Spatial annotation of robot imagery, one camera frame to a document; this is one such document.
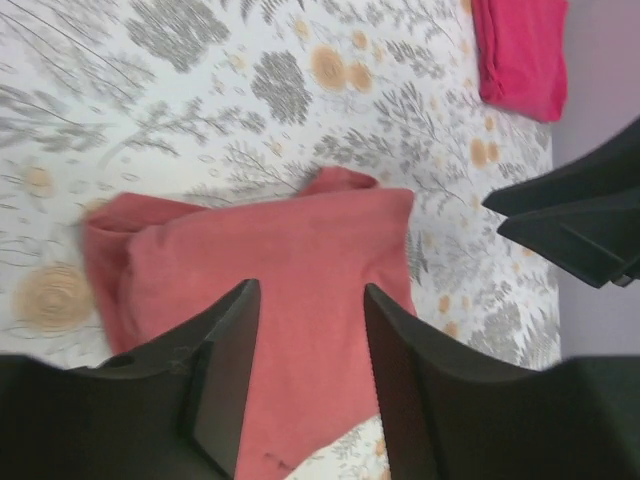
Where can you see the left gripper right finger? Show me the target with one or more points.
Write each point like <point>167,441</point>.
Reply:
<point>451,412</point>

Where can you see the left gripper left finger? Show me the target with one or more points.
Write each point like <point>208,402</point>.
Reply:
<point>172,408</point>

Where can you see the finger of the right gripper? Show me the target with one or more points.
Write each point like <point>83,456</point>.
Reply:
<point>595,240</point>
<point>611,168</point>

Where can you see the salmon pink polo shirt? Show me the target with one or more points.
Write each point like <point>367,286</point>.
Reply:
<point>155,263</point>

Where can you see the folded magenta t shirt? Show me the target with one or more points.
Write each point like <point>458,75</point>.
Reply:
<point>521,60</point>

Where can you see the floral patterned table mat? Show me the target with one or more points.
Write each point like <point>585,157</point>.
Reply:
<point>218,103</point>

